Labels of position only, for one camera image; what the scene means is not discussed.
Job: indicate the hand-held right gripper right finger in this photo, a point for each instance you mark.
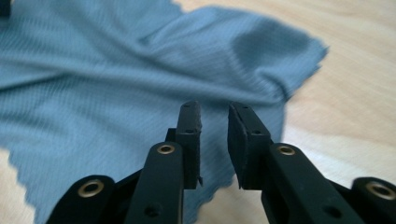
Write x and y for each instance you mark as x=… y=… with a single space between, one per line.
x=246 y=146

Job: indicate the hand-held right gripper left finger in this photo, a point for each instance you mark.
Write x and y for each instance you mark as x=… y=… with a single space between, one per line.
x=190 y=140

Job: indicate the grey cloth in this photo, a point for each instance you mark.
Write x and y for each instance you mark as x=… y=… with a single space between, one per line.
x=109 y=93

